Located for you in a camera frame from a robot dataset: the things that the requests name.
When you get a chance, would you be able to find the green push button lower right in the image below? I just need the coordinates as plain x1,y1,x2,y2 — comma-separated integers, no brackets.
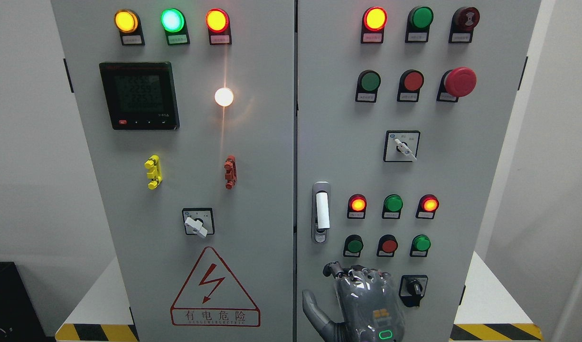
410,234,432,257

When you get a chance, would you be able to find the red high voltage warning sticker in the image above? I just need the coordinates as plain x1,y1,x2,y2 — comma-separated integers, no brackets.
170,246,261,327

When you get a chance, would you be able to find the yellow terminal clip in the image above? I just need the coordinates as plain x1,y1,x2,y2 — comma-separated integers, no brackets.
144,154,163,190

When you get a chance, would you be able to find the black box lower left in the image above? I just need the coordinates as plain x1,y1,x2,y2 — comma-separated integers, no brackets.
0,262,46,342

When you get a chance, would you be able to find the green lamp top right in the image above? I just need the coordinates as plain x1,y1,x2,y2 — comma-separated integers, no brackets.
404,6,434,43

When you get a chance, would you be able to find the red terminal clip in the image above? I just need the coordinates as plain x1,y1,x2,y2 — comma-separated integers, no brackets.
224,154,237,189

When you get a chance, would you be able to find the green push button lower left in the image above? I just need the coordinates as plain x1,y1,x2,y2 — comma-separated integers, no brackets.
342,234,364,258

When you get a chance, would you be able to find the green push button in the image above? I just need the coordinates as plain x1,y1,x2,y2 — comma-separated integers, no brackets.
342,234,364,258
410,234,432,257
355,69,381,103

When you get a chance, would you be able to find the left cabinet door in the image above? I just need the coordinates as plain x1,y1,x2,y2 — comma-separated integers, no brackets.
51,0,295,342

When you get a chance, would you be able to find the red lit lamp middle right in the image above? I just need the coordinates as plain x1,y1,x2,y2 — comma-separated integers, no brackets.
415,193,440,219

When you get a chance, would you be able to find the red push button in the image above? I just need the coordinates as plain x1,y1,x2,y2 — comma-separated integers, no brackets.
397,69,425,103
376,234,399,257

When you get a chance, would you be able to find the red lit lamp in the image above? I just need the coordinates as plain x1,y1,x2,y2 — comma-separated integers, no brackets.
415,193,440,219
360,7,388,45
347,193,367,219

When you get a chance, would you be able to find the grey robotic right hand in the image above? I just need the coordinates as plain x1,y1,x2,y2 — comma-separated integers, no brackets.
302,261,405,342

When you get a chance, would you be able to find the yellow indicator lamp top left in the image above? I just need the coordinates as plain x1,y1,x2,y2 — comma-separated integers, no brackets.
114,9,145,46

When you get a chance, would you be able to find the upper right rotary switch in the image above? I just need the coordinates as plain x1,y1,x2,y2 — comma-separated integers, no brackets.
384,130,421,162

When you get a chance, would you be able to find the green push button upper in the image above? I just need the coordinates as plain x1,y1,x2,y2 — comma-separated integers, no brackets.
355,69,381,103

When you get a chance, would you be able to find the red lit lamp middle left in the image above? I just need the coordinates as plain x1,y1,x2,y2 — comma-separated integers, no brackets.
347,193,367,219

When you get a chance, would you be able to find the red push button lower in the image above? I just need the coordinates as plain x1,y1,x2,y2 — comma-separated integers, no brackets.
376,234,399,257

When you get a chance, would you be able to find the white platform with hazard stripes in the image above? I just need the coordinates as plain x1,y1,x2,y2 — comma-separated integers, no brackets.
55,255,543,342

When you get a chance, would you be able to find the left door rotary switch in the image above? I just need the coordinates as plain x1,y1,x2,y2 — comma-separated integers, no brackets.
182,208,215,238

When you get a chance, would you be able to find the red lit lamp top right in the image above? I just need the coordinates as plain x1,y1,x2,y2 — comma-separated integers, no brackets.
360,7,388,45

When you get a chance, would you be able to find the white lit lamp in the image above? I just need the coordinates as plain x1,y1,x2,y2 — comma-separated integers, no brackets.
214,87,234,107

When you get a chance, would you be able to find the black digital power meter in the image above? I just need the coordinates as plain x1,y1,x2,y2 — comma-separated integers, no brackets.
99,61,179,130

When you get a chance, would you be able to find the dark red buzzer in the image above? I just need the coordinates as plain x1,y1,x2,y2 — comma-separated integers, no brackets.
449,7,480,44

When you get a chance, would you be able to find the red push button upper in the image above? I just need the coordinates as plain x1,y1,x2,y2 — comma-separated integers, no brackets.
397,69,425,103

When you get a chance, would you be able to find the silver door handle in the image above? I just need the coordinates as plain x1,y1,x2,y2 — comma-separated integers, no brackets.
310,181,330,244

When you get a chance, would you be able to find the black selector knob switch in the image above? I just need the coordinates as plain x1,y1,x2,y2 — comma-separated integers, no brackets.
399,275,428,307

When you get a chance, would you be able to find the cabinet door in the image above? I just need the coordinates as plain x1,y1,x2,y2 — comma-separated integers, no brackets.
51,0,295,342
297,0,541,342

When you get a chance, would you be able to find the red lit lamp left door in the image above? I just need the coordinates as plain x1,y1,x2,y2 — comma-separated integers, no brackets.
206,8,232,45

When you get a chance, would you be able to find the red emergency stop button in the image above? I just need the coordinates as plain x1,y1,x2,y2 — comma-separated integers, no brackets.
436,66,477,103

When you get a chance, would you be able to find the green lamp middle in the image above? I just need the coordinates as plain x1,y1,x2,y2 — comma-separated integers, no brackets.
382,194,404,219

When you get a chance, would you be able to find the right cabinet door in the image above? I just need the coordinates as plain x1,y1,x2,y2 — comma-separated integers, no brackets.
297,0,541,342

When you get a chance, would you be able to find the green lit indicator lamp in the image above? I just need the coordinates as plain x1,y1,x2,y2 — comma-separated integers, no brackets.
160,7,190,46

